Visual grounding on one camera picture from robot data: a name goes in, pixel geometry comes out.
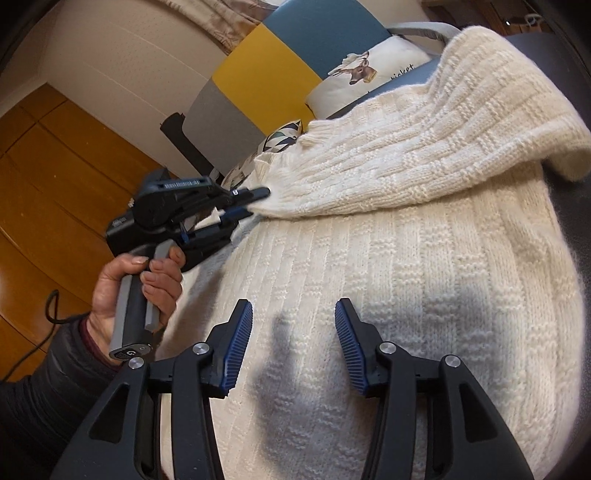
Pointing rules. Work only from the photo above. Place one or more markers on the white knit sweater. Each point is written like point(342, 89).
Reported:
point(392, 230)

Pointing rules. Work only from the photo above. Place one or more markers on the person's left hand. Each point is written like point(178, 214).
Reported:
point(104, 295)

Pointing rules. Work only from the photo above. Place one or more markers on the geometric print pillow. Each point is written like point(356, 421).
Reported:
point(277, 138)

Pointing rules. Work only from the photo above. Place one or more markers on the black panel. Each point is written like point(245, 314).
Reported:
point(184, 138)

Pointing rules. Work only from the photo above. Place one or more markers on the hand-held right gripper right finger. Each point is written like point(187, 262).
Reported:
point(351, 350)

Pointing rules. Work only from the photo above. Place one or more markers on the grey yellow blue sofa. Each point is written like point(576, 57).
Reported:
point(258, 74)

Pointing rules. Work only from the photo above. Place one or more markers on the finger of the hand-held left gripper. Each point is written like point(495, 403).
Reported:
point(244, 194)
point(207, 240)

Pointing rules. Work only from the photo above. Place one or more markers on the deer print pillow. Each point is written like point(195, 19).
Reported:
point(397, 64)

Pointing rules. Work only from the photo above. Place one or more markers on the floral beige curtain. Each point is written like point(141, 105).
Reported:
point(221, 18)

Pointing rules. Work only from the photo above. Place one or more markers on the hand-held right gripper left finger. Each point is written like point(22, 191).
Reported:
point(235, 350)

